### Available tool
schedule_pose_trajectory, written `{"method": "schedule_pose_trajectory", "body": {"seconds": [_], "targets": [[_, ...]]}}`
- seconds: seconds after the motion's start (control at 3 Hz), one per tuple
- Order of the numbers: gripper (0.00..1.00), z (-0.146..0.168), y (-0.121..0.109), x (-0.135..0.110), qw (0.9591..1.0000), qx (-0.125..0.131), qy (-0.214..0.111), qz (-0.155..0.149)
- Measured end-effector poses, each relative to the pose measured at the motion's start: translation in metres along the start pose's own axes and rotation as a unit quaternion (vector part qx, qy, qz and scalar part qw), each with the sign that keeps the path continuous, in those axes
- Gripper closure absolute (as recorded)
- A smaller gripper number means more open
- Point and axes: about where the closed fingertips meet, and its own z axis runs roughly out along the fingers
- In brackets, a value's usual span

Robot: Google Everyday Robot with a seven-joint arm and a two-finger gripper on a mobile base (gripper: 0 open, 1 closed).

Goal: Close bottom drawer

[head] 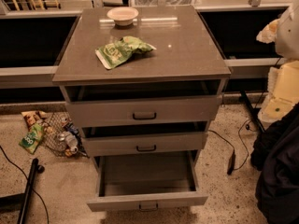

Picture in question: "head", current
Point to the white bowl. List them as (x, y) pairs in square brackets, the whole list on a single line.
[(123, 16)]

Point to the grey bottom drawer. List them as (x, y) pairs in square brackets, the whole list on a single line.
[(146, 182)]

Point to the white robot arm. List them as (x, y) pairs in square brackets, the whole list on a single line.
[(283, 82)]

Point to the brown snack bag on floor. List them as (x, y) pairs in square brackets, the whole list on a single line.
[(32, 117)]

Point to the black cloth cover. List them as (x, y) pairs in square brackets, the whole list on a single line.
[(276, 155)]

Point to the grey top drawer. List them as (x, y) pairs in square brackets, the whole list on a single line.
[(142, 103)]

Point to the grey drawer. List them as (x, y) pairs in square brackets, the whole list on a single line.
[(142, 103), (145, 138), (146, 182)]

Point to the grey drawer cabinet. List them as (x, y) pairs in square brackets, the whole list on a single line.
[(184, 50)]

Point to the green snack bag on floor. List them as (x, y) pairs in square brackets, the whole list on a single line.
[(33, 138)]

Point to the wire mesh basket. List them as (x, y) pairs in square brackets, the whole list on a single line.
[(57, 123)]

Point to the green chip bag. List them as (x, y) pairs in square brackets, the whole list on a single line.
[(115, 54)]

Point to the plastic bottle in basket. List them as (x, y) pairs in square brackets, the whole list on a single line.
[(70, 140)]

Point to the black stand leg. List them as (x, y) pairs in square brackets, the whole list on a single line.
[(20, 202)]

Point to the grey middle drawer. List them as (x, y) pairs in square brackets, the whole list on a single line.
[(145, 138)]

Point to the black power adapter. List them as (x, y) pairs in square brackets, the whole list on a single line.
[(231, 164)]

